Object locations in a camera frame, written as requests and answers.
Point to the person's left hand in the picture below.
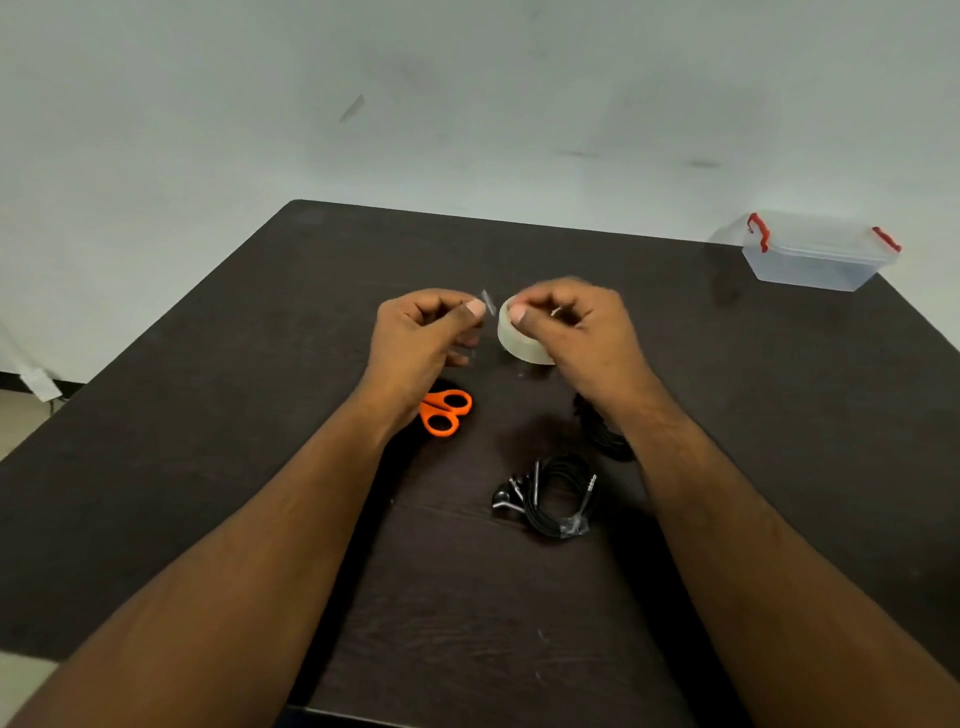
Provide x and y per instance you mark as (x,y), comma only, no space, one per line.
(409,345)

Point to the person's right hand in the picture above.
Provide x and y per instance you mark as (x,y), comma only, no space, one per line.
(596,345)

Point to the person's right thumb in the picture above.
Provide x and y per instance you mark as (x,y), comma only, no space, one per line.
(529,326)

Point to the person's left thumb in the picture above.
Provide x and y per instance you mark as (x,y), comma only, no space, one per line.
(457,319)

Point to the clear adhesive tape roll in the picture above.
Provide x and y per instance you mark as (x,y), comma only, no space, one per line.
(517,346)

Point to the person's right forearm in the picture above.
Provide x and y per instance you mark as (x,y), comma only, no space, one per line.
(772,570)

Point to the person's left forearm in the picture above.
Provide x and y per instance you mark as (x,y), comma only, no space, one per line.
(217,577)

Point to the coiled black earphones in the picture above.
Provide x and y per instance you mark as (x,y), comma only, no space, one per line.
(551,495)

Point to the clear plastic box red clips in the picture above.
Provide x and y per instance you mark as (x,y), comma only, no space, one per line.
(817,251)

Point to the white paper scrap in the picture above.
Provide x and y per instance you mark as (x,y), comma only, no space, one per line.
(39,384)

